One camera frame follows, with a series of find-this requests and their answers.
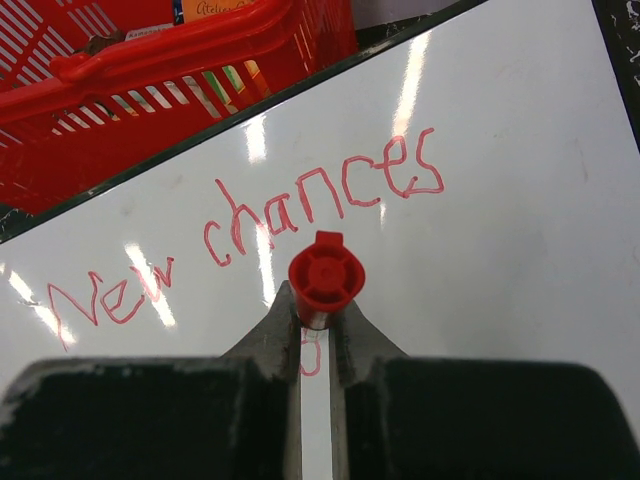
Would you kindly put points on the red capped whiteboard marker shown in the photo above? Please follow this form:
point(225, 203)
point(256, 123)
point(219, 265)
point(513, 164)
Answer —
point(325, 278)

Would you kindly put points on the red plastic shopping basket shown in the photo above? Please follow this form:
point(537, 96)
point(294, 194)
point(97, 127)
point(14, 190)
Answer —
point(90, 89)

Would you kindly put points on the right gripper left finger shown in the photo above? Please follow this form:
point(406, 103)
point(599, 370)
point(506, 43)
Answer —
point(274, 344)

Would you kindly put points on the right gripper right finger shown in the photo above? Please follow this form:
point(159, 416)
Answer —
point(354, 344)

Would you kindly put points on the white whiteboard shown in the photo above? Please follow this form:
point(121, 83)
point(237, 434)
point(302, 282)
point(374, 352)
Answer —
point(481, 166)

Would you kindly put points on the orange blue can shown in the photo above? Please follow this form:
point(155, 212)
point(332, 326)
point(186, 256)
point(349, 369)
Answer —
point(190, 10)

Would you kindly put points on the yellow green sponge pack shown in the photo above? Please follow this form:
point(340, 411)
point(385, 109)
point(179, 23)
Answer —
point(231, 88)

